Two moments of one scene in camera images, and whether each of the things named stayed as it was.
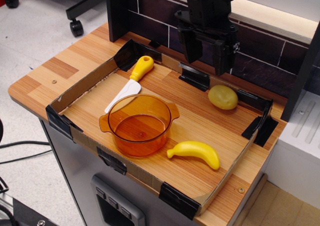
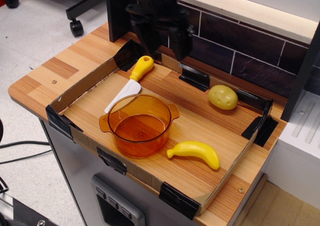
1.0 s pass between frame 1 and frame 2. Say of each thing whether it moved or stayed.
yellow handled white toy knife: stayed
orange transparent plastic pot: stayed
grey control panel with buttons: stayed
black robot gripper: moved
